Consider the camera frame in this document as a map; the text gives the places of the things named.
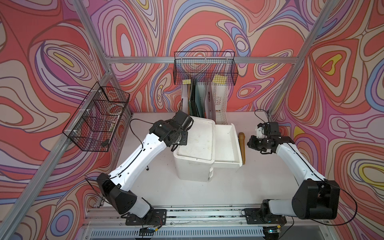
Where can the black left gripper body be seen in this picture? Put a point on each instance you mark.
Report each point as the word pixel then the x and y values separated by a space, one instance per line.
pixel 182 138

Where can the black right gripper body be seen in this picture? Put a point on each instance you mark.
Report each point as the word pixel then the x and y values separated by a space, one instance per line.
pixel 261 144

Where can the gold microphone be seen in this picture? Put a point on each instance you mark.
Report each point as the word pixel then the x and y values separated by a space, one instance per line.
pixel 241 137

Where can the white pull-out drawer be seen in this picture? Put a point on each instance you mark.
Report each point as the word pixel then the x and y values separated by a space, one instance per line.
pixel 227 149

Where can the white drawer cabinet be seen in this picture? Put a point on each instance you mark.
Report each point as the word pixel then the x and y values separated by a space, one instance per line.
pixel 194 161

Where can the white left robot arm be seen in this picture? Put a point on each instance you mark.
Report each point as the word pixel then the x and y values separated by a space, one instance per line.
pixel 116 186

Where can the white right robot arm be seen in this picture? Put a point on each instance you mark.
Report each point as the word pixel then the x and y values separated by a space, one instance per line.
pixel 315 199

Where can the green folders in organizer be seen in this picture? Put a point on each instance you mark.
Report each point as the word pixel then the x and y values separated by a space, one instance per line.
pixel 196 100

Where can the small yellow sticky notes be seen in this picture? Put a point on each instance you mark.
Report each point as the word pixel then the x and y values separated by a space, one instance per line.
pixel 186 82

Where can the white plastic file organizer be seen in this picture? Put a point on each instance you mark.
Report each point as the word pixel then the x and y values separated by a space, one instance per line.
pixel 215 102

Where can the yellow sticky note pad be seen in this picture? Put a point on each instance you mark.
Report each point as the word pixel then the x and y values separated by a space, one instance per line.
pixel 219 80

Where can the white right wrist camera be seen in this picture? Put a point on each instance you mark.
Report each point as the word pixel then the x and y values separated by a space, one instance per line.
pixel 260 131

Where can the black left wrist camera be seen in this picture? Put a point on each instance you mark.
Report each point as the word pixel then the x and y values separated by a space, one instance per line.
pixel 183 120

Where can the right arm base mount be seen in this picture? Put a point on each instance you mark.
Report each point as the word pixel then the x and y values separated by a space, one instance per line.
pixel 263 215

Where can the black wire basket at back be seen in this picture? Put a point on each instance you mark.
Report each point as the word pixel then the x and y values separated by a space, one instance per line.
pixel 201 66

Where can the black wire basket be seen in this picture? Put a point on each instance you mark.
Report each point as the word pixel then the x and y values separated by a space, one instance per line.
pixel 201 66
pixel 96 120

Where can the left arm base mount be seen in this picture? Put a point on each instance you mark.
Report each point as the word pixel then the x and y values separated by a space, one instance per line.
pixel 147 217

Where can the black wire basket on left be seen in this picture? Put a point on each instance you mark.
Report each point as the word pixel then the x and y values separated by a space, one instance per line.
pixel 96 120

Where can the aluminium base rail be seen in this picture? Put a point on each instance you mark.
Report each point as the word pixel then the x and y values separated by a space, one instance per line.
pixel 200 222

